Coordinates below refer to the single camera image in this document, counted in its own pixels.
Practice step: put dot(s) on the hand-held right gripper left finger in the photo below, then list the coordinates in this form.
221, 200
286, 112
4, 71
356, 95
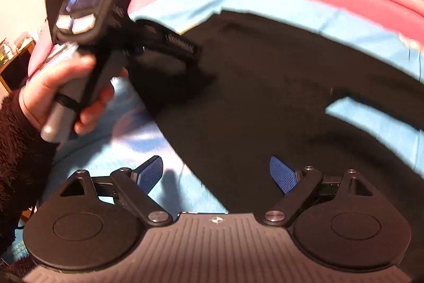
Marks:
150, 172

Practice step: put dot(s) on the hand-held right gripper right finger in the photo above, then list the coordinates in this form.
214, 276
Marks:
281, 173

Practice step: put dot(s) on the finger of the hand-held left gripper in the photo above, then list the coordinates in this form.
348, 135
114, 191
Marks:
179, 44

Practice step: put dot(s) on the black pants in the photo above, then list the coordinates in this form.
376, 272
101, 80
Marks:
251, 87

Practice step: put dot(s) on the person's left forearm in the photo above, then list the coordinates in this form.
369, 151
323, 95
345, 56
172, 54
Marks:
20, 163

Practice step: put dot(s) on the person's left hand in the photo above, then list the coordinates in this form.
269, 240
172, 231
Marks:
38, 90

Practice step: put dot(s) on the wooden desk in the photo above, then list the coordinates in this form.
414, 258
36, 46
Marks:
15, 70

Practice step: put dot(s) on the blue floral blanket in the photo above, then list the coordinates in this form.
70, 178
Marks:
298, 16

